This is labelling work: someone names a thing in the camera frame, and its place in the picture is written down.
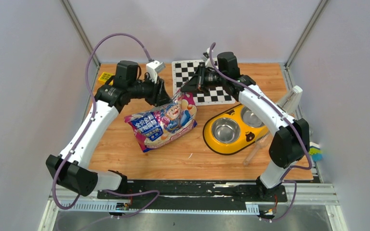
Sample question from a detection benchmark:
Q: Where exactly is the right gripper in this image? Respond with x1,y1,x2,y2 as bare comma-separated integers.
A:
182,64,227,94

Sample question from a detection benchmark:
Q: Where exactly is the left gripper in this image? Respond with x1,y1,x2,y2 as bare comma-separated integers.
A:
128,73,173,107

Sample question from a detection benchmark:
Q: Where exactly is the pink pet food bag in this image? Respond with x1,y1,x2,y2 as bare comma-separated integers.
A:
124,91,197,153

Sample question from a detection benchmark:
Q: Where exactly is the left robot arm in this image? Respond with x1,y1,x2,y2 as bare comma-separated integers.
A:
46,61,171,199

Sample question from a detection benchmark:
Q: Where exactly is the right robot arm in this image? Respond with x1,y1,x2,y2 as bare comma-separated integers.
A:
180,51,310,201

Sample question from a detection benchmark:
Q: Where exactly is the yellow double pet bowl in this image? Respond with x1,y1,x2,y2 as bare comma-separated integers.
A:
203,104,268,155

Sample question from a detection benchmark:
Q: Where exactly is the black white chessboard mat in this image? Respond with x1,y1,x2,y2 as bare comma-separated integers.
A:
172,60,236,106

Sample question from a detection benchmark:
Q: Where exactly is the clear plastic scoop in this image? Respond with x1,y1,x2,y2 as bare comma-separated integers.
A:
243,132,273,166

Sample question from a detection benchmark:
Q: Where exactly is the green blue block toy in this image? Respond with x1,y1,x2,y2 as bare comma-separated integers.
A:
309,142,322,162

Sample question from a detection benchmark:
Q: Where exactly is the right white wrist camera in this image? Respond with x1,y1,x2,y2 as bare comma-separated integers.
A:
202,48,217,68

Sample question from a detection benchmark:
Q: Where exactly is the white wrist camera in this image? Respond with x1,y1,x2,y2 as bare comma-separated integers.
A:
202,48,217,68
146,60,166,83

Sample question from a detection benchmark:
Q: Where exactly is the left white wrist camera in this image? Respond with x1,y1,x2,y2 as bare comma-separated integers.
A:
146,60,166,83

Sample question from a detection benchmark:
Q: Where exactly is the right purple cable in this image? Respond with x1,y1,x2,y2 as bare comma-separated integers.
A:
208,42,313,223

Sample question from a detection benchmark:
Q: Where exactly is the purple cable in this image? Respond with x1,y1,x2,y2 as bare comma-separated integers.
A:
51,33,162,221
208,42,313,223

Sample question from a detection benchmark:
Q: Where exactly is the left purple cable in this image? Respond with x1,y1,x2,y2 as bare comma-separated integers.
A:
51,33,162,221

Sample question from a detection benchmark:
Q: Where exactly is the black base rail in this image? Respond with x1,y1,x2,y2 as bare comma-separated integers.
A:
49,178,339,216

